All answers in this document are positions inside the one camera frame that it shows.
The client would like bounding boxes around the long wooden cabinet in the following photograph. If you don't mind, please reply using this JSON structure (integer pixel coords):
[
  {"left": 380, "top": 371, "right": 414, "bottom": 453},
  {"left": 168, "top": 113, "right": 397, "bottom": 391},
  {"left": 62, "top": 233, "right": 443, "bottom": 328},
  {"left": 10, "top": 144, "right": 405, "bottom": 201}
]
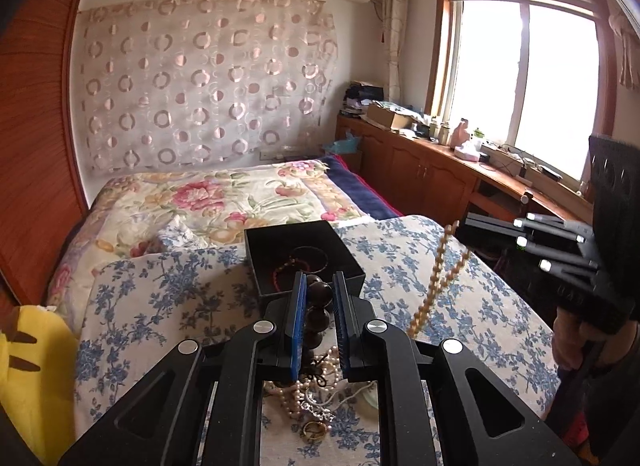
[{"left": 335, "top": 113, "right": 596, "bottom": 257}]

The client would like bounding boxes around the blue floral blanket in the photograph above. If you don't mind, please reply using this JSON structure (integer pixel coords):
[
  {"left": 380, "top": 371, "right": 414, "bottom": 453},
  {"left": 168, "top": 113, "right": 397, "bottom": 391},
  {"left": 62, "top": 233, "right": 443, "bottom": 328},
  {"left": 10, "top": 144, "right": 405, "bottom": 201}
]
[{"left": 74, "top": 215, "right": 561, "bottom": 466}]

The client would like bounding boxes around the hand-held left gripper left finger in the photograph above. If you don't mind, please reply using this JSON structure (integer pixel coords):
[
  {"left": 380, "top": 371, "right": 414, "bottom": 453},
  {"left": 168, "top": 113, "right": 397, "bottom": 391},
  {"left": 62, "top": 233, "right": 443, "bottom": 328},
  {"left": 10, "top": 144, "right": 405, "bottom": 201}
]
[{"left": 57, "top": 272, "right": 308, "bottom": 466}]

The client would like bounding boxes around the pink bottle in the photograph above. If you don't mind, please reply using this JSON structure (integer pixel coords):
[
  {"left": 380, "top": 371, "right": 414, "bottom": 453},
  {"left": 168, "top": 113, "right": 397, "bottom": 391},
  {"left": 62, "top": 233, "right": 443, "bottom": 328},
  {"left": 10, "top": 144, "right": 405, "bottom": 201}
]
[{"left": 452, "top": 117, "right": 473, "bottom": 149}]

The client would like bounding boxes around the yellow plush toy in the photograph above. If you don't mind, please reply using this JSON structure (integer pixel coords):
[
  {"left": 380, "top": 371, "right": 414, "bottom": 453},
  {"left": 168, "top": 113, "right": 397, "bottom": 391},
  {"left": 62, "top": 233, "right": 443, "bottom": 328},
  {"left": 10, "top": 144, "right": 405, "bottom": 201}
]
[{"left": 0, "top": 303, "right": 81, "bottom": 464}]

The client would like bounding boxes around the silver chain necklace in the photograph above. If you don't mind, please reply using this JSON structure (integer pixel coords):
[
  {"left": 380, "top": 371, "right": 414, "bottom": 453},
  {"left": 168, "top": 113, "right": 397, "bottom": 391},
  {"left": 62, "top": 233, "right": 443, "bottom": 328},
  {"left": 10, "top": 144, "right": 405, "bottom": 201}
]
[{"left": 295, "top": 391, "right": 371, "bottom": 422}]

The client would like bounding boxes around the person's right hand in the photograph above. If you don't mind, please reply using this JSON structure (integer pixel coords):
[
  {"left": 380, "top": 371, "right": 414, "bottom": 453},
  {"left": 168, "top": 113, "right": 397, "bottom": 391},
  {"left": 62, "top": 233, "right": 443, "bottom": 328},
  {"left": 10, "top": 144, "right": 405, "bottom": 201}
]
[{"left": 551, "top": 315, "right": 591, "bottom": 372}]

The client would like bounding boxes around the small blue floral pillow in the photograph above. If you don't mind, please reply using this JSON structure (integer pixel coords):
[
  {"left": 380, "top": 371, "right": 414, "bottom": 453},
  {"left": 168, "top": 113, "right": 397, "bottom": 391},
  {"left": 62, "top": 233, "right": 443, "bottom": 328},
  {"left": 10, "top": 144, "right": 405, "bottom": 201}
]
[{"left": 156, "top": 218, "right": 211, "bottom": 251}]

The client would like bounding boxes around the red string bracelet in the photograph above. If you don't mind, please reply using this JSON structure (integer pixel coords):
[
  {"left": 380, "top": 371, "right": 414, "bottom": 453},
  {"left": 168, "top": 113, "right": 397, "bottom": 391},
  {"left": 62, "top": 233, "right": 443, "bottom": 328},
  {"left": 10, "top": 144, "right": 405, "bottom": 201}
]
[{"left": 271, "top": 245, "right": 330, "bottom": 294}]

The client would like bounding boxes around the open cardboard box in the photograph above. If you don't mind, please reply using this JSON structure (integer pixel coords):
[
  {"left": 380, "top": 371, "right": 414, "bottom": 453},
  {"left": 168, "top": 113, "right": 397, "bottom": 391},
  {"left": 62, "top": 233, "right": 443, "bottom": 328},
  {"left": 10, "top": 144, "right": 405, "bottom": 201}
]
[{"left": 364, "top": 102, "right": 418, "bottom": 131}]

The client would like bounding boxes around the beige bead necklace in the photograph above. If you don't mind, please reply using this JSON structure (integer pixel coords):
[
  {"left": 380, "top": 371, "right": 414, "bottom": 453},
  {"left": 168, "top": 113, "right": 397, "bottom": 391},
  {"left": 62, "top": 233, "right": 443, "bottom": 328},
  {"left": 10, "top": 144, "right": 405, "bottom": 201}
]
[{"left": 406, "top": 220, "right": 473, "bottom": 339}]

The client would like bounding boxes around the dark wooden bead bracelet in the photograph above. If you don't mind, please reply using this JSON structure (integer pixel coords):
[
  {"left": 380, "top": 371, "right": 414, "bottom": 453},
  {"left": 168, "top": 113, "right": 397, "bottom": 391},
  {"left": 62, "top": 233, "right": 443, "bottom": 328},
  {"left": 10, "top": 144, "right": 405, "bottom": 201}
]
[{"left": 306, "top": 273, "right": 335, "bottom": 347}]

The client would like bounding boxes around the pile of dark clothes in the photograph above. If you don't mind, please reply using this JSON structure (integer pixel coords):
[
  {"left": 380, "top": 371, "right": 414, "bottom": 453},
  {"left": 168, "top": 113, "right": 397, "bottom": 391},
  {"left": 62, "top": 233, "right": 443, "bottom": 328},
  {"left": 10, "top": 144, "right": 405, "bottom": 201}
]
[{"left": 342, "top": 80, "right": 386, "bottom": 117}]

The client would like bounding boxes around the white pearl necklace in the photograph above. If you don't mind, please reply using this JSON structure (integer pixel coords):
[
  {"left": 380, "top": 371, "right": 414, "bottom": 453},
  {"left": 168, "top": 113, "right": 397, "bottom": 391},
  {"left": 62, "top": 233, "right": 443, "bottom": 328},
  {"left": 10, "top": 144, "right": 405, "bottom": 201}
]
[{"left": 262, "top": 346, "right": 351, "bottom": 422}]

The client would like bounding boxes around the circle patterned wall curtain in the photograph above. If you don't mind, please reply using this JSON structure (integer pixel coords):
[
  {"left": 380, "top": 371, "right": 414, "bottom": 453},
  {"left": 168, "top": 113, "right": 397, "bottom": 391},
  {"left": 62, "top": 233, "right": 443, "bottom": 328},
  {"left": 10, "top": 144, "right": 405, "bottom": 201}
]
[{"left": 75, "top": 0, "right": 341, "bottom": 177}]

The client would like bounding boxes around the pink tissue pack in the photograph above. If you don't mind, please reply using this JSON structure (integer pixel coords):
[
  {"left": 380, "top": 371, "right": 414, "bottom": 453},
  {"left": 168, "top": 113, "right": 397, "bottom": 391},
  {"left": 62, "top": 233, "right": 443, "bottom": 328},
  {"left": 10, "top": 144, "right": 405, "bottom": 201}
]
[{"left": 452, "top": 141, "right": 483, "bottom": 163}]

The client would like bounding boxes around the white power strip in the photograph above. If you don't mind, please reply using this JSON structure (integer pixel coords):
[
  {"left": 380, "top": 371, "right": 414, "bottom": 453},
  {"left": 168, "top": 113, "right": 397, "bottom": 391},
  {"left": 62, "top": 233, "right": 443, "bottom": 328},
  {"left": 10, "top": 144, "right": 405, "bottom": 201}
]
[{"left": 480, "top": 143, "right": 536, "bottom": 177}]

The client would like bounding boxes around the gold ring bangle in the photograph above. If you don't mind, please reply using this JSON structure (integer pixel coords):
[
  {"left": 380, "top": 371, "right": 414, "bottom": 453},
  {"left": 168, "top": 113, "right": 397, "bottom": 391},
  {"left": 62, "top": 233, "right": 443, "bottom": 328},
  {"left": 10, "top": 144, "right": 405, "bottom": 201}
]
[{"left": 300, "top": 420, "right": 331, "bottom": 443}]

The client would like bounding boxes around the navy blue blanket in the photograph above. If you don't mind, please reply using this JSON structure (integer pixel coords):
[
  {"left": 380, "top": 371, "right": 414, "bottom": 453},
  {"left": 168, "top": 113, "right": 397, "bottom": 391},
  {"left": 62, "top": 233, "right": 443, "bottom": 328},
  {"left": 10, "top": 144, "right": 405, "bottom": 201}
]
[{"left": 320, "top": 155, "right": 403, "bottom": 221}]

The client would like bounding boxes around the black jewelry box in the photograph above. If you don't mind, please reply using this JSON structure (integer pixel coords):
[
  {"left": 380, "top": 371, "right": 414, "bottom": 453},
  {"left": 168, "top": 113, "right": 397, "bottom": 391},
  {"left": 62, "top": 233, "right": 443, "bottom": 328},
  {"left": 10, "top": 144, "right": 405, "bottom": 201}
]
[{"left": 243, "top": 221, "right": 366, "bottom": 299}]

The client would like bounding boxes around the wooden framed window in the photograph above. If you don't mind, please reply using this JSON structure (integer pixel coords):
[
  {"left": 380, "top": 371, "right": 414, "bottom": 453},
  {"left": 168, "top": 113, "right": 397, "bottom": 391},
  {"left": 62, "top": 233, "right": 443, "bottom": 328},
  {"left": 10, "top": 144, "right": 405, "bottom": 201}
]
[{"left": 435, "top": 0, "right": 618, "bottom": 181}]

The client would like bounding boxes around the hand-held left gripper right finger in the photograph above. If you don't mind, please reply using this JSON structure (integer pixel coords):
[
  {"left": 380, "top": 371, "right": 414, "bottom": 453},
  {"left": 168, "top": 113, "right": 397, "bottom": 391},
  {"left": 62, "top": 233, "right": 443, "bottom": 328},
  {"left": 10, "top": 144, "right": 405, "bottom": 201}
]
[{"left": 332, "top": 271, "right": 583, "bottom": 466}]

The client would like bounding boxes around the pink floral quilt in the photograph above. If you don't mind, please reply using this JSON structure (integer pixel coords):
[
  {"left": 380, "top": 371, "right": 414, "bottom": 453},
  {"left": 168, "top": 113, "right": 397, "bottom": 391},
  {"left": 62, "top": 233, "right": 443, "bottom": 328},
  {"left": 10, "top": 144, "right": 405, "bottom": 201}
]
[{"left": 45, "top": 158, "right": 373, "bottom": 337}]

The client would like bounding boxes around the teal plastic bag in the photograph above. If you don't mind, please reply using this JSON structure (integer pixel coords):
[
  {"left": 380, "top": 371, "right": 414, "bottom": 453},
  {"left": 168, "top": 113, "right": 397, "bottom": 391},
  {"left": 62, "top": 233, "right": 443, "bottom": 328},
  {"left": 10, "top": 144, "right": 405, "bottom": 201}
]
[{"left": 322, "top": 130, "right": 362, "bottom": 154}]

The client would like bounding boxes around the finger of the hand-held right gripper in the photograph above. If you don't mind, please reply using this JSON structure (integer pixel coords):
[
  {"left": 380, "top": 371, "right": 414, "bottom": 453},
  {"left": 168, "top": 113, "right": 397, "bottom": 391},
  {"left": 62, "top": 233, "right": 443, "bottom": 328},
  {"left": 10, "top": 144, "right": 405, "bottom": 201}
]
[
  {"left": 458, "top": 226, "right": 602, "bottom": 293},
  {"left": 462, "top": 212, "right": 594, "bottom": 247}
]

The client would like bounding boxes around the beige patterned window curtain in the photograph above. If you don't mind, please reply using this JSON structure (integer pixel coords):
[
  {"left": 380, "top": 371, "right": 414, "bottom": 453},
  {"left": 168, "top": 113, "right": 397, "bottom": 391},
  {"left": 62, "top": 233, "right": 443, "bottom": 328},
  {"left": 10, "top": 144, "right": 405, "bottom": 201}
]
[
  {"left": 607, "top": 13, "right": 640, "bottom": 91},
  {"left": 380, "top": 0, "right": 411, "bottom": 111}
]

